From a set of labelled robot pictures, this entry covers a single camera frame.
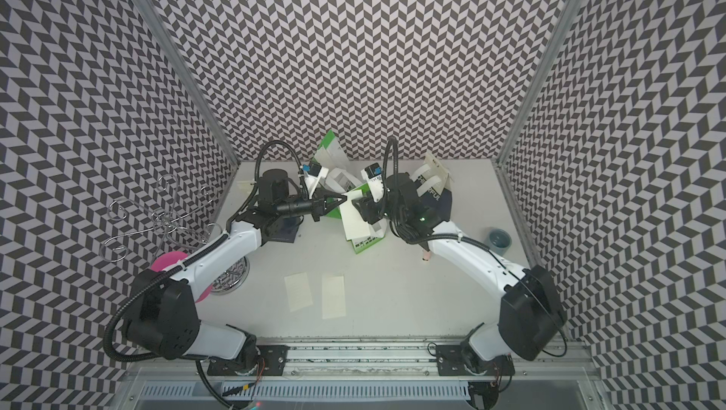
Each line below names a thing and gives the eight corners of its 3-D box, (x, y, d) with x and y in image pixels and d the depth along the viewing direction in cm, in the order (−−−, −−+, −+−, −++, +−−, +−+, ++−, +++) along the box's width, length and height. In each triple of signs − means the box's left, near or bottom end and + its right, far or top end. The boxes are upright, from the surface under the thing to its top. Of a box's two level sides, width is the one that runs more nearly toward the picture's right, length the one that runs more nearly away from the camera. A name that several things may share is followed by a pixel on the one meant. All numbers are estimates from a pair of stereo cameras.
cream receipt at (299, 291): (291, 312, 84) (289, 310, 82) (285, 279, 90) (284, 277, 89) (314, 303, 86) (313, 301, 84) (306, 272, 92) (305, 269, 90)
